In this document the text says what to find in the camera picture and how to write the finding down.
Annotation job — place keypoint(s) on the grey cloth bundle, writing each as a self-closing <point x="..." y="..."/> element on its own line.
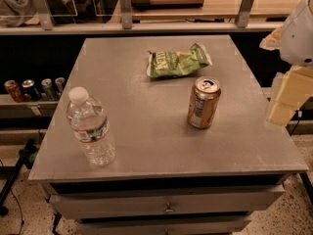
<point x="14" y="13"/>

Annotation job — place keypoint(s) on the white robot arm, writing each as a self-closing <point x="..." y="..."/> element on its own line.
<point x="294" y="40"/>

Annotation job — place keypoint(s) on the clear plastic water bottle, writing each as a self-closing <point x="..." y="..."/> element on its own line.
<point x="91" y="127"/>

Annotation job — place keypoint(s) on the green soda can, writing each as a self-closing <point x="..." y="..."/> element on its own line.
<point x="49" y="89"/>

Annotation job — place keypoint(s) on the middle metal bracket post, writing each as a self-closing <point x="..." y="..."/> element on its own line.
<point x="126" y="13"/>

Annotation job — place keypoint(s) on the grey drawer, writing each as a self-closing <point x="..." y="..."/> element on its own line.
<point x="178" y="201"/>
<point x="204" y="225"/>

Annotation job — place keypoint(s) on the dark blue soda can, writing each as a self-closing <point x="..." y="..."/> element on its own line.
<point x="31" y="89"/>

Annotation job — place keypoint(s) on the red soda can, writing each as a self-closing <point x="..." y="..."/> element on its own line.
<point x="14" y="90"/>

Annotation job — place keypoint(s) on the green jalapeno chip bag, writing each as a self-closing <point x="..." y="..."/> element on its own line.
<point x="176" y="63"/>

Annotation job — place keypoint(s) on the silver soda can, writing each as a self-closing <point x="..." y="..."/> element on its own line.
<point x="60" y="83"/>

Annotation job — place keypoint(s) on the upper grey drawer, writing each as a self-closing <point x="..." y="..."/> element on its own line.
<point x="178" y="201"/>

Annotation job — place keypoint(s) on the left metal bracket post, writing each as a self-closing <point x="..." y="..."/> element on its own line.
<point x="44" y="14"/>

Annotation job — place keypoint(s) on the gold soda can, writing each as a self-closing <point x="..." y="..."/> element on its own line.
<point x="203" y="102"/>

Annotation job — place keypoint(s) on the right metal bracket post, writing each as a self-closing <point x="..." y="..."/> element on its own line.
<point x="243" y="14"/>

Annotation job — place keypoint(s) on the black tripod stand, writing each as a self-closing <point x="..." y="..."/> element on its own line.
<point x="10" y="173"/>

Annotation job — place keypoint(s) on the grey drawer cabinet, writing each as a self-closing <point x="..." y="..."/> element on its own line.
<point x="156" y="148"/>

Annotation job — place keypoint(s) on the lower grey drawer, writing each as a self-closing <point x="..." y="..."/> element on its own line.
<point x="204" y="225"/>

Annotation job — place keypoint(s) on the metal bracket post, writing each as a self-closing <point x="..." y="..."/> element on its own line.
<point x="126" y="13"/>
<point x="243" y="14"/>
<point x="44" y="14"/>

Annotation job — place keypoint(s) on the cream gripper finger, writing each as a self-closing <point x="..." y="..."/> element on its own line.
<point x="289" y="92"/>
<point x="272" y="41"/>

